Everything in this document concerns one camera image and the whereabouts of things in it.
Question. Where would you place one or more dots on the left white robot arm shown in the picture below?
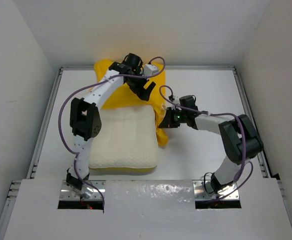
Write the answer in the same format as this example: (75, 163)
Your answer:
(85, 120)

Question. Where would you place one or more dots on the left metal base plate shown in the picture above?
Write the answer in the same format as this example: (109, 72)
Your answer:
(87, 193)

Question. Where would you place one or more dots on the cream quilted pillow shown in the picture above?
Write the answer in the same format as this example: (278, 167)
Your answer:
(127, 139)

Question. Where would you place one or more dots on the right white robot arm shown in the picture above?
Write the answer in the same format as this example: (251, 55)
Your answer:
(240, 139)

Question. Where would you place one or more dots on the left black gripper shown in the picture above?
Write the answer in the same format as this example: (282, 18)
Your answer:
(142, 93)

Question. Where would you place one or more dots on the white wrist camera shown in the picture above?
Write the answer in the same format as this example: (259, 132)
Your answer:
(174, 99)
(150, 70)

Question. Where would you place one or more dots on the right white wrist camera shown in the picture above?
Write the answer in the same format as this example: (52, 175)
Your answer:
(174, 99)

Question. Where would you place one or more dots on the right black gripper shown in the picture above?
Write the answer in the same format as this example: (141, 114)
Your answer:
(168, 122)

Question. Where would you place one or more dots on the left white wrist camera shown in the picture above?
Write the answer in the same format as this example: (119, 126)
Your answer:
(150, 70)

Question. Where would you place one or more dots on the yellow pillowcase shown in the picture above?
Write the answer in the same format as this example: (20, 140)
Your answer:
(124, 97)

